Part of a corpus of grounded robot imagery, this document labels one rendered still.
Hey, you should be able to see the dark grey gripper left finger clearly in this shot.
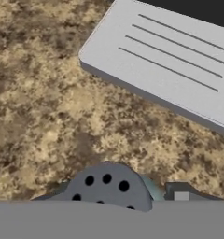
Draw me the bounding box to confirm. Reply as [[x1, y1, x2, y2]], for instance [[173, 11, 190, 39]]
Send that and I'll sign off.
[[31, 181, 71, 202]]

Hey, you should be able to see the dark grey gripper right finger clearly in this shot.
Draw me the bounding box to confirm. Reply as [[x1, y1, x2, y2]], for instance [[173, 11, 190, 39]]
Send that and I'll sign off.
[[163, 181, 224, 202]]

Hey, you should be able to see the grey sink with drainboard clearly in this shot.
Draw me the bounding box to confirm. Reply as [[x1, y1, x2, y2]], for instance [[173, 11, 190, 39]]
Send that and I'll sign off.
[[77, 0, 224, 140]]

